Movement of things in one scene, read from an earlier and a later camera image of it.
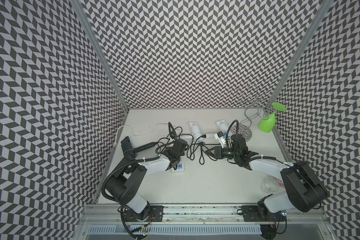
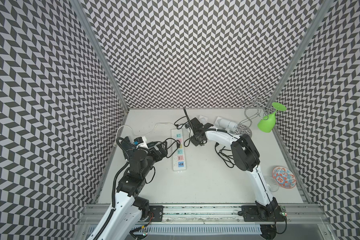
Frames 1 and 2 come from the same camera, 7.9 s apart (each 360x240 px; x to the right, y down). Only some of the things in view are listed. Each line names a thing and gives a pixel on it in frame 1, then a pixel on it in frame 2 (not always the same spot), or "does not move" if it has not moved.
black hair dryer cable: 173,133 → 124,139
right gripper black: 218,154 → 194,141
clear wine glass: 269,184 does not move
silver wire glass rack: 253,101 does not move
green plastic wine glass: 267,124 does not move
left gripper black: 168,149 → 163,152
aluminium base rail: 110,212 does not move
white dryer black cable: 202,158 → 194,132
